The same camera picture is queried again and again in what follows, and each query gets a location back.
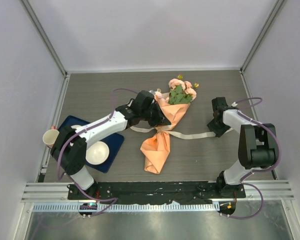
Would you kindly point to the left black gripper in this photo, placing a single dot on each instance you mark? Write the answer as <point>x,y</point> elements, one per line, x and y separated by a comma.
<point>160,119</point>

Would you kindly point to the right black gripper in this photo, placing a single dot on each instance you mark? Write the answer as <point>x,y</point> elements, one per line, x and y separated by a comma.
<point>219,132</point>

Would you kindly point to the cream ribbon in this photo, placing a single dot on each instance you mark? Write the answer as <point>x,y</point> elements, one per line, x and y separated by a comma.
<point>175,133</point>

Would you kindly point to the kraft wrapping paper sheet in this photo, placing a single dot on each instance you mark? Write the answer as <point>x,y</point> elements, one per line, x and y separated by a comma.
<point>156,149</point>

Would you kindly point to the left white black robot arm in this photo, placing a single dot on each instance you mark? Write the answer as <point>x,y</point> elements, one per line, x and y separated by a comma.
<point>70,147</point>

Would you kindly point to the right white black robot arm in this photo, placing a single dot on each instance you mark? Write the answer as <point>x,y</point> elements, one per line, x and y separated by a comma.
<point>258,148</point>

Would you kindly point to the dark blue tray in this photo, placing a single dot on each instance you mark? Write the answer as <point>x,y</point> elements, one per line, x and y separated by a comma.
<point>114,143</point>

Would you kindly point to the white bowl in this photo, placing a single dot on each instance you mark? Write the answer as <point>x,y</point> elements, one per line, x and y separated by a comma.
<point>98,153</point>

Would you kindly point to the brown rimmed cream bowl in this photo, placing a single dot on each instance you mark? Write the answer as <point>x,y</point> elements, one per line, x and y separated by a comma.
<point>77,127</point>

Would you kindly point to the pink cup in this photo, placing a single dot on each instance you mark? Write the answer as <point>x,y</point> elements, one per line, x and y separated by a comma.
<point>50,136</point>

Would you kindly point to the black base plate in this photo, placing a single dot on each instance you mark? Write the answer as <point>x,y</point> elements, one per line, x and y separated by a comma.
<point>164,192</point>

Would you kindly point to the slotted white cable duct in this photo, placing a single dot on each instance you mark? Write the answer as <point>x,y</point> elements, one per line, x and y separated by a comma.
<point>116,208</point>

